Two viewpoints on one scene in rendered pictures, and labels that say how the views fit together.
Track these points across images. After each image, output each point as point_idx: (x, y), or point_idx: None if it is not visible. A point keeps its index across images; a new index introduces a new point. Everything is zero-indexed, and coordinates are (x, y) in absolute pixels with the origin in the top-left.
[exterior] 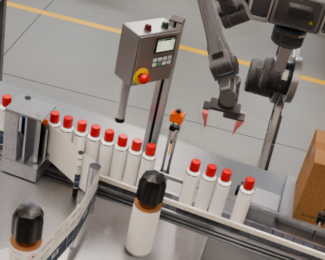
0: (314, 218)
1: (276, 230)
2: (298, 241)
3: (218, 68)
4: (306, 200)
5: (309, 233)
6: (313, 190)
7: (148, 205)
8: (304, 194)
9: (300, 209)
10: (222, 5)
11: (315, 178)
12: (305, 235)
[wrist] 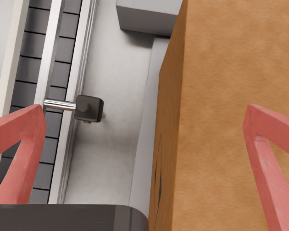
0: (157, 115)
1: (81, 24)
2: (60, 74)
3: None
4: (163, 70)
5: (138, 116)
6: (167, 70)
7: None
8: (166, 54)
9: (161, 73)
10: None
11: (173, 48)
12: (129, 106)
